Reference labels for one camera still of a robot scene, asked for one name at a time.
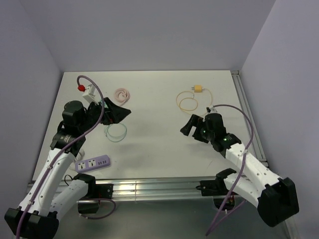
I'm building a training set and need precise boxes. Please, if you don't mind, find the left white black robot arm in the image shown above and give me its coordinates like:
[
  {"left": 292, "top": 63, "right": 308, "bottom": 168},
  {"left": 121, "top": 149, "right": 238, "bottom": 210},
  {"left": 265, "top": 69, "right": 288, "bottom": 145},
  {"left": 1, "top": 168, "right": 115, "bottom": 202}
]
[{"left": 4, "top": 98, "right": 131, "bottom": 239}]

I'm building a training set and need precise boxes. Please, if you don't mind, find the aluminium front rail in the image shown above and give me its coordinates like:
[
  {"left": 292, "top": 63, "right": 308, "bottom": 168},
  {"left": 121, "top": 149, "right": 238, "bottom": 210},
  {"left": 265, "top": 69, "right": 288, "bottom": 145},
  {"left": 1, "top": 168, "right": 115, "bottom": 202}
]
[{"left": 26, "top": 177, "right": 286, "bottom": 205}]

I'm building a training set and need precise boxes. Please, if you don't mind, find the purple power strip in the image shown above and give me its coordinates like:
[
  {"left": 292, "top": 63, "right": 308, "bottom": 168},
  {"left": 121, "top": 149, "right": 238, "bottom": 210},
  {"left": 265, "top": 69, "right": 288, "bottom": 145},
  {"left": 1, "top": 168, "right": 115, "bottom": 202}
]
[{"left": 75, "top": 155, "right": 111, "bottom": 173}]

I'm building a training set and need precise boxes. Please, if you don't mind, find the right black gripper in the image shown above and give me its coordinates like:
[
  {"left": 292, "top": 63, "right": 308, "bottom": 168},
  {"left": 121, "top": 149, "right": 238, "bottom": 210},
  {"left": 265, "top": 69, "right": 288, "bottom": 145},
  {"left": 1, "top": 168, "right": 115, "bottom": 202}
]
[{"left": 180, "top": 114, "right": 215, "bottom": 143}]

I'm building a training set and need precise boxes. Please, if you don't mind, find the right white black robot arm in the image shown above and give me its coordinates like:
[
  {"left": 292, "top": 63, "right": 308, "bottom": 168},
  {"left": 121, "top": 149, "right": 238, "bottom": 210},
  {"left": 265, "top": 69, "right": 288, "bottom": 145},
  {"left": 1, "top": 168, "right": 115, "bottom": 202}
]
[{"left": 180, "top": 113, "right": 300, "bottom": 227}]

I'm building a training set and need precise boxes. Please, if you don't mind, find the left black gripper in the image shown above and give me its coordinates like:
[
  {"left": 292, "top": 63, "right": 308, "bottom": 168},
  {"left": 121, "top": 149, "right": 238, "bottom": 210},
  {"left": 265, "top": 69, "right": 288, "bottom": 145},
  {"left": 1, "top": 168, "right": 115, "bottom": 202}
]
[{"left": 78, "top": 97, "right": 131, "bottom": 132}]

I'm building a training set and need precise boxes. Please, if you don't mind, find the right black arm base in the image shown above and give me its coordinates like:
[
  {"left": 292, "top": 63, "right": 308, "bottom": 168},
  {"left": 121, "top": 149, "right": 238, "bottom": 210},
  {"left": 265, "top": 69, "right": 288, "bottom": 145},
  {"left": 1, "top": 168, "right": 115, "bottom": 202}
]
[{"left": 196, "top": 179, "right": 237, "bottom": 211}]

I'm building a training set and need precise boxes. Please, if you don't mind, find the yellow charger cable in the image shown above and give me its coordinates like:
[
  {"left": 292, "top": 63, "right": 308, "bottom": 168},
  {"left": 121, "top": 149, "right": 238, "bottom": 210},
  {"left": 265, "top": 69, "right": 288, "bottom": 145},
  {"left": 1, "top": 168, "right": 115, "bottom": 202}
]
[{"left": 176, "top": 89, "right": 214, "bottom": 117}]

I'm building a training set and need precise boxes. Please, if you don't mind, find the aluminium side rail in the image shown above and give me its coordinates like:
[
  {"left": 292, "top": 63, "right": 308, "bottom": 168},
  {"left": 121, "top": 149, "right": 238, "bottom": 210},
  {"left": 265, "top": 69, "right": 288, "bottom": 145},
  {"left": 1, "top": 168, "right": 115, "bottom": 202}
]
[{"left": 231, "top": 70, "right": 262, "bottom": 147}]

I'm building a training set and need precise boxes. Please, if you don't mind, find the yellow charger plug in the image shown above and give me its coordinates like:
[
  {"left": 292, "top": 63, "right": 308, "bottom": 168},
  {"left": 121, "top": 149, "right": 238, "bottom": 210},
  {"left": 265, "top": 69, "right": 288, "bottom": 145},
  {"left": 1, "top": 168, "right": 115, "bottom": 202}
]
[{"left": 191, "top": 85, "right": 203, "bottom": 93}]

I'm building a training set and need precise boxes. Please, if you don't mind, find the thin teal charger cable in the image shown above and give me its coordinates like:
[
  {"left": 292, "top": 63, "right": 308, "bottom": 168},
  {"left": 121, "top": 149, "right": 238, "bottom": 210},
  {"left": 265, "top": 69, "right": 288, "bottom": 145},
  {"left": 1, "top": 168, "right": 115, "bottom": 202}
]
[{"left": 104, "top": 123, "right": 128, "bottom": 143}]

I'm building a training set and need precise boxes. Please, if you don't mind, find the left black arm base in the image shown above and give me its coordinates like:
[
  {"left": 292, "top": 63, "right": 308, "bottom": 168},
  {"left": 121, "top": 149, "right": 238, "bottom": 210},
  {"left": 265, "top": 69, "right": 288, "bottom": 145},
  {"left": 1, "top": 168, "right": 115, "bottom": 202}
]
[{"left": 77, "top": 184, "right": 114, "bottom": 216}]

